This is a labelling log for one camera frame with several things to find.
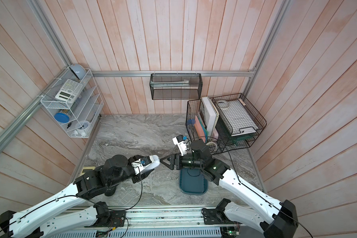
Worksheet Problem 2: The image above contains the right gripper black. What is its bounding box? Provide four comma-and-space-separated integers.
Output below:
162, 152, 205, 172

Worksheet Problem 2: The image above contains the white computer mouse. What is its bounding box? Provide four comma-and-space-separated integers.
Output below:
140, 155, 160, 174

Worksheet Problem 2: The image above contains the teal plastic storage tray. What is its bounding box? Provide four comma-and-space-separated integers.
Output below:
179, 168, 208, 195

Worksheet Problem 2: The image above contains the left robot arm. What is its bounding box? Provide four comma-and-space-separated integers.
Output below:
0, 155, 160, 238

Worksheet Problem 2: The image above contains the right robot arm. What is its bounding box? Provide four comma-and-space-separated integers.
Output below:
160, 139, 299, 238

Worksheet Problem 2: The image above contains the black mouse lower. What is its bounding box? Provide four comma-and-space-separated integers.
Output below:
105, 185, 117, 197

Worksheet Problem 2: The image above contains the yellow calculator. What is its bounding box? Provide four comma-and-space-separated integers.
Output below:
81, 167, 95, 174

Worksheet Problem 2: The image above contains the pink folder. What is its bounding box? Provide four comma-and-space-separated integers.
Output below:
194, 116, 207, 142

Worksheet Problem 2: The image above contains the tape roll by rack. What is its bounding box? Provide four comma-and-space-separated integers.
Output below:
206, 141, 218, 154

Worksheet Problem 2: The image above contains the white thick book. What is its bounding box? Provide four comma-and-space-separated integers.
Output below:
199, 97, 219, 139

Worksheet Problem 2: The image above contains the blue lid pencil jar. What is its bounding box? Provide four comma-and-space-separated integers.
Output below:
54, 110, 70, 124

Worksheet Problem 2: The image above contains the white grid notepad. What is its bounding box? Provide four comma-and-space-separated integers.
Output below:
216, 99, 259, 136

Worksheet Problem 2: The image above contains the white desk calculator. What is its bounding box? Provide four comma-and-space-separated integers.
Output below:
55, 79, 83, 104

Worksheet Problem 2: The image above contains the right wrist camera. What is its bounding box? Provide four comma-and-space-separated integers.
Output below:
173, 135, 188, 156

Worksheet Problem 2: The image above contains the black wire file rack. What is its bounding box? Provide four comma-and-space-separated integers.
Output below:
186, 99, 222, 154

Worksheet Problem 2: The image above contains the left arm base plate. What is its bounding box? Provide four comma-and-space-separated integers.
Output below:
95, 210, 126, 227

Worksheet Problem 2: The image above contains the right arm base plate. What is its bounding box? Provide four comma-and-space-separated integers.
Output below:
201, 208, 228, 225

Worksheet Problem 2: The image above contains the black mesh wall basket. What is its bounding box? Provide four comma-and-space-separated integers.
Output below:
149, 73, 203, 100

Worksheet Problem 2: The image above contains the black wire paper tray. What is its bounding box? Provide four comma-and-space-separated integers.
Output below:
211, 93, 267, 152

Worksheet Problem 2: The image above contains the white wire wall shelf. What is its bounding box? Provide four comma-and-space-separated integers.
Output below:
41, 68, 104, 138

